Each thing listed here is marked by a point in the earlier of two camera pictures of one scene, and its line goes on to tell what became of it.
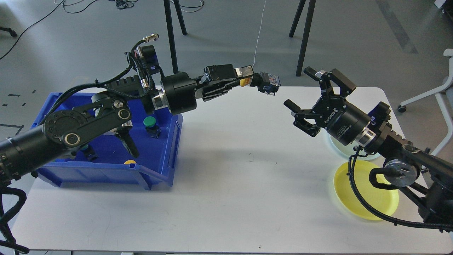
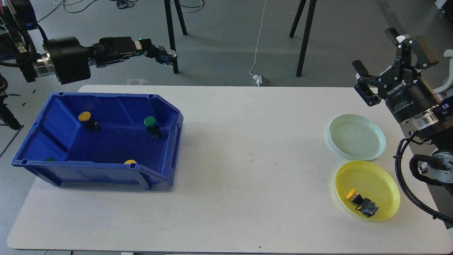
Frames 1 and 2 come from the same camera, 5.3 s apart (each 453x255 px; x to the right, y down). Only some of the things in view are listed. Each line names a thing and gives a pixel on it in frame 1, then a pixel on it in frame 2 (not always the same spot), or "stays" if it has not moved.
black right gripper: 346,124 -> 406,92
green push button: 89,152 -> 160,55
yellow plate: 385,201 stays
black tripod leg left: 168,11 stays
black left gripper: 179,91 -> 73,61
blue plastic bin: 156,135 stays
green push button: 153,130 stays
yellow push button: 266,83 -> 368,207
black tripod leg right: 300,7 stays
